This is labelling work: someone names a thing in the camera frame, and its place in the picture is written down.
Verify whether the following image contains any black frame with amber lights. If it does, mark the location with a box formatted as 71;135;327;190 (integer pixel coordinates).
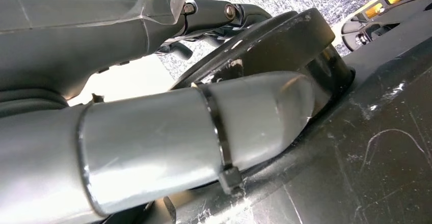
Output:
341;0;432;53

